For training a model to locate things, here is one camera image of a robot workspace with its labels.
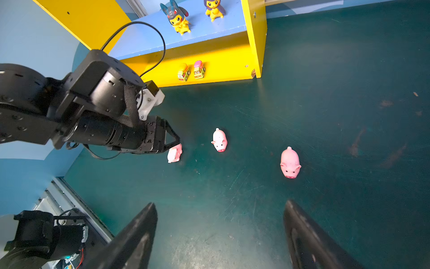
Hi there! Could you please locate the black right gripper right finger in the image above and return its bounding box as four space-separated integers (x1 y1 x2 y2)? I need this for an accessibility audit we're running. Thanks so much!
283 200 364 269

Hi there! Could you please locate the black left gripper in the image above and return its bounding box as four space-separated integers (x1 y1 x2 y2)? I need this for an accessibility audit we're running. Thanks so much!
50 50 180 154

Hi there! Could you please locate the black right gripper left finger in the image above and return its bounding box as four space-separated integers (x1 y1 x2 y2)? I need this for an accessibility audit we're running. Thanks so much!
84 203 158 269

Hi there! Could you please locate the pink toy pig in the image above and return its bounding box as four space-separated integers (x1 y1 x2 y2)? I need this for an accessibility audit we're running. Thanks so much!
168 143 183 163
280 146 301 179
211 128 228 152

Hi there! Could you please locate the blue yellow toy figure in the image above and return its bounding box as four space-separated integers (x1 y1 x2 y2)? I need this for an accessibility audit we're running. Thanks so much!
160 0 191 35

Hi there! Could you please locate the purple yellow star toy figure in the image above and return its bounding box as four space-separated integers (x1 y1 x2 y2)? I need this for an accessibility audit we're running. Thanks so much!
204 0 226 22

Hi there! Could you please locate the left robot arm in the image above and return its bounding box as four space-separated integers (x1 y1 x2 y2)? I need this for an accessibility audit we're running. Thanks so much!
1 50 180 154

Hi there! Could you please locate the yellow toy shelf unit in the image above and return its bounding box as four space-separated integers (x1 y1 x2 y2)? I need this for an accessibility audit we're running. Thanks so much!
38 1 267 87

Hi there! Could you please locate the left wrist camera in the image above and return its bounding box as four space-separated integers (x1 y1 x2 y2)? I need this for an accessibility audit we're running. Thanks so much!
136 81 165 121

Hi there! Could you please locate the aluminium front rail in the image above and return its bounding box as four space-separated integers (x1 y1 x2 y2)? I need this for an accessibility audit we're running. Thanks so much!
33 176 115 269

